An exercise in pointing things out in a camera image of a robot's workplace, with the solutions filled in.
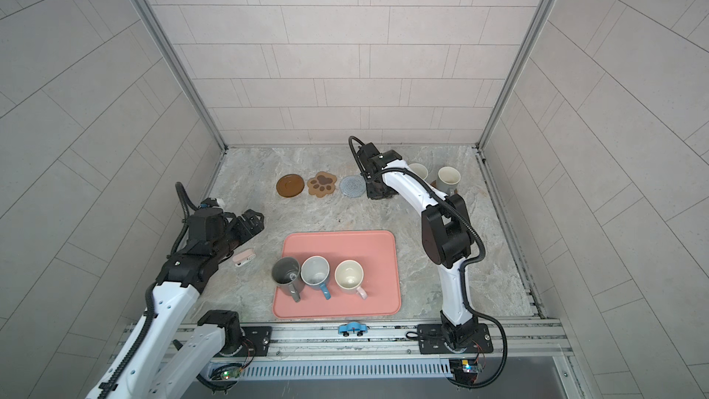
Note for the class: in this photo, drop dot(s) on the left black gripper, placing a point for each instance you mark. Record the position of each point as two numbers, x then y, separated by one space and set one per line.
246 232

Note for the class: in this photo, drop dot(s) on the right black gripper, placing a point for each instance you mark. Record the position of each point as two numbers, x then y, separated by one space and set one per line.
373 193

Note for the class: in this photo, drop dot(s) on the blue knitted round coaster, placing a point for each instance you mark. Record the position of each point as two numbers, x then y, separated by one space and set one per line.
353 186

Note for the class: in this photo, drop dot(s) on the white mug blue handle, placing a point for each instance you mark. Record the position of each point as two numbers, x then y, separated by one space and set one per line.
420 170

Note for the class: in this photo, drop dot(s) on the brown wooden round coaster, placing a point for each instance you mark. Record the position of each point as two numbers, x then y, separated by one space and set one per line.
290 185

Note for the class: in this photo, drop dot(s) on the grey mug blue handle front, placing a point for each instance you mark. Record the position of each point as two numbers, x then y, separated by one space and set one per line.
315 273

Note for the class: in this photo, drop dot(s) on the white mug pink handle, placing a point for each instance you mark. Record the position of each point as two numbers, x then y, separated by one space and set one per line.
349 276

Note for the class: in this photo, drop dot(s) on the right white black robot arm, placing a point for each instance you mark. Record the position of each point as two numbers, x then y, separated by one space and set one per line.
450 242

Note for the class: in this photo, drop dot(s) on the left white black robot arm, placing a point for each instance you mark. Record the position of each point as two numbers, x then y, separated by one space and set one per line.
138 371

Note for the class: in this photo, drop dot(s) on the pink small object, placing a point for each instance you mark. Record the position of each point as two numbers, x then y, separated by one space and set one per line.
243 257

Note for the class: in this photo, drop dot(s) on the cork paw print coaster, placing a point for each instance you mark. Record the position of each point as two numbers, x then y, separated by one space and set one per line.
323 184

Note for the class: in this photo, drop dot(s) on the dark grey mug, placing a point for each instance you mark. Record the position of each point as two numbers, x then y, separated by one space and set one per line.
286 273

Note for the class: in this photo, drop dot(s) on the pink rectangular tray mat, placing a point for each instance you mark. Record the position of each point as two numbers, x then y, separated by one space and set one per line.
374 250

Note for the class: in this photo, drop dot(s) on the left circuit board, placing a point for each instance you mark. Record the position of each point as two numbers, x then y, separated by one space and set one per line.
227 373

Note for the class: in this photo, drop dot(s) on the circuit board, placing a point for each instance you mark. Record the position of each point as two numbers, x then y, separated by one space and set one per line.
227 373
465 371

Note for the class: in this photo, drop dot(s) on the small blue toy car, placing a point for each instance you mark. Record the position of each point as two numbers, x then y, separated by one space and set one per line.
353 328

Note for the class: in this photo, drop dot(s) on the right circuit board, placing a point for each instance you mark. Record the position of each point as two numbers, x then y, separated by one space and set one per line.
465 371

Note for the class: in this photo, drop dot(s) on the aluminium mounting rail frame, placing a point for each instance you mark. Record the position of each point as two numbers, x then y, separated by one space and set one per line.
320 340

